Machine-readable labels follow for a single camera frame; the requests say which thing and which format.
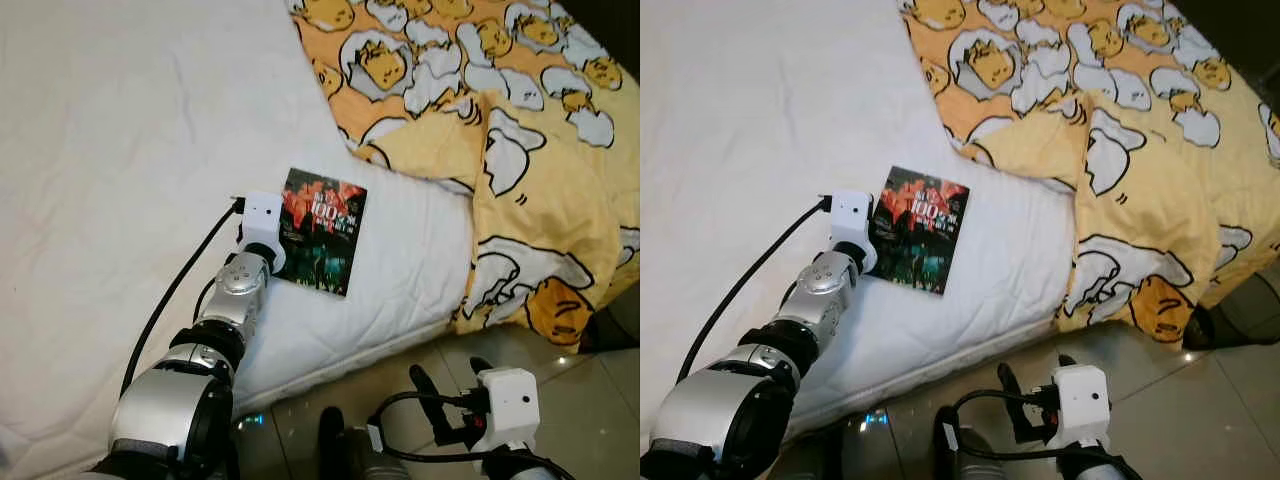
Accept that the yellow cartoon print quilt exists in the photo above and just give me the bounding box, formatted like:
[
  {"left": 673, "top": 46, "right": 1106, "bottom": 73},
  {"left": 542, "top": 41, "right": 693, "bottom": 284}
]
[
  {"left": 900, "top": 0, "right": 1280, "bottom": 347},
  {"left": 285, "top": 0, "right": 641, "bottom": 351}
]

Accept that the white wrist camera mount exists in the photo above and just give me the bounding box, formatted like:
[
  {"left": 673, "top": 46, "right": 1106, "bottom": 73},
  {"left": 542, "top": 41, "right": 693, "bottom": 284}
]
[
  {"left": 828, "top": 190, "right": 879, "bottom": 274},
  {"left": 240, "top": 190, "right": 287, "bottom": 274},
  {"left": 470, "top": 367, "right": 542, "bottom": 457},
  {"left": 1050, "top": 364, "right": 1114, "bottom": 451}
]

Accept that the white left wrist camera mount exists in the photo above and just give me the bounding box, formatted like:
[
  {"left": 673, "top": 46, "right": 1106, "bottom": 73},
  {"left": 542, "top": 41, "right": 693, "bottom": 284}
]
[
  {"left": 240, "top": 190, "right": 287, "bottom": 274},
  {"left": 828, "top": 190, "right": 879, "bottom": 274}
]

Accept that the white quilted mattress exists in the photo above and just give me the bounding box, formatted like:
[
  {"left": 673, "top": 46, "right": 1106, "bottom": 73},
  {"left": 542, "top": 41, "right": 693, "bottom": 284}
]
[
  {"left": 0, "top": 0, "right": 477, "bottom": 480},
  {"left": 640, "top": 0, "right": 1083, "bottom": 473}
]

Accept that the dark red cover book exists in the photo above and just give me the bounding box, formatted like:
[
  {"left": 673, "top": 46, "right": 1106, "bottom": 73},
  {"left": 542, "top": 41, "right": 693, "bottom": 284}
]
[
  {"left": 275, "top": 167, "right": 369, "bottom": 298},
  {"left": 870, "top": 165, "right": 972, "bottom": 297}
]

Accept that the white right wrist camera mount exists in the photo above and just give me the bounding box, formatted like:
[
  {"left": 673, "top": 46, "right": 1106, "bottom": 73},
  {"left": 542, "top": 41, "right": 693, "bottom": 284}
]
[
  {"left": 470, "top": 367, "right": 542, "bottom": 457},
  {"left": 1050, "top": 364, "right": 1114, "bottom": 451}
]

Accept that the grey black robot leg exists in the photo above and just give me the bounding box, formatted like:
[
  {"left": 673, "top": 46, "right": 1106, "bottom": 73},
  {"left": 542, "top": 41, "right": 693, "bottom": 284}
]
[
  {"left": 317, "top": 405, "right": 401, "bottom": 480},
  {"left": 934, "top": 404, "right": 1003, "bottom": 480}
]

